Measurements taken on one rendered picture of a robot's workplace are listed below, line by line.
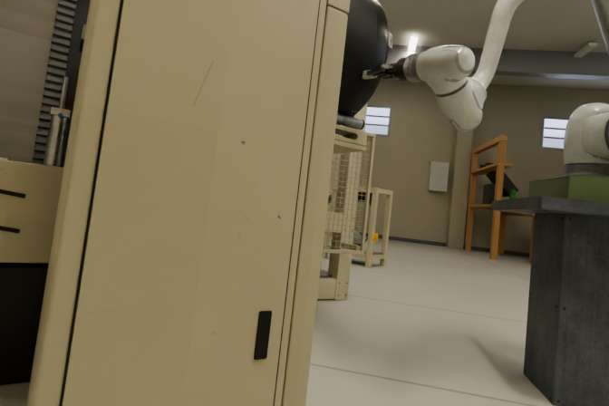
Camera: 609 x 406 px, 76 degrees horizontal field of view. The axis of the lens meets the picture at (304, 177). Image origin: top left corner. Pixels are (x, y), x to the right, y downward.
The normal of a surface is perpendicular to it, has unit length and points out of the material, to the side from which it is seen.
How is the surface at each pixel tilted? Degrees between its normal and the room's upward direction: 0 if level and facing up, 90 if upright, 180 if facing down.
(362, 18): 80
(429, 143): 90
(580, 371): 90
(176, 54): 90
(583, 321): 90
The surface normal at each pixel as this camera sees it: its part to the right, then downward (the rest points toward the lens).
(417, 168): -0.17, -0.09
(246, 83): 0.54, 0.00
